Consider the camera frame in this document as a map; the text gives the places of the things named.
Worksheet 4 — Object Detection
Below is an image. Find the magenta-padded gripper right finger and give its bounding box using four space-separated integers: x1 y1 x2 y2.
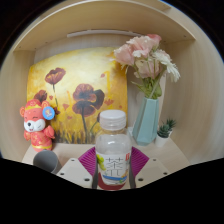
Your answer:
128 146 171 190

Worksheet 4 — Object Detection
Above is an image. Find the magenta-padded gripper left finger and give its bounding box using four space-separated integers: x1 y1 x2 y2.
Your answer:
56 146 101 190

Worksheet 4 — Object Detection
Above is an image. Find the clear plastic drink bottle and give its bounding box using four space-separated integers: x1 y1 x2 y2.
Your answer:
95 109 133 186

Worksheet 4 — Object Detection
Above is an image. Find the grey cup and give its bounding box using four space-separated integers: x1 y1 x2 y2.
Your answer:
32 149 63 175

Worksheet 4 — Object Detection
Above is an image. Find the small succulent in white pot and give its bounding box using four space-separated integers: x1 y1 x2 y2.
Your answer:
154 117 177 149

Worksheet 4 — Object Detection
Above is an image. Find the teal faceted vase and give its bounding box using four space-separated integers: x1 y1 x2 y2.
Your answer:
131 96 161 147

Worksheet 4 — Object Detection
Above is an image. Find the red plush toy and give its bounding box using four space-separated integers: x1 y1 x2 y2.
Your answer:
18 98 57 153

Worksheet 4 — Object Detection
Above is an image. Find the yellow poppy flower painting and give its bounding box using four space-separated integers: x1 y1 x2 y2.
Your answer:
26 46 130 145

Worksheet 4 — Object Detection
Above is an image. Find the pink and white flower bouquet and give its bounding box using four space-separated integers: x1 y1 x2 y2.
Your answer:
112 32 182 101

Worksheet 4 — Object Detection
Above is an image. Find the white light bar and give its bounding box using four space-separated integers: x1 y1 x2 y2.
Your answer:
66 28 143 39

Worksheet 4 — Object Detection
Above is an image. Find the light wood shelf board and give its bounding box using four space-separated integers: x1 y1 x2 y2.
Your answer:
12 7 197 52

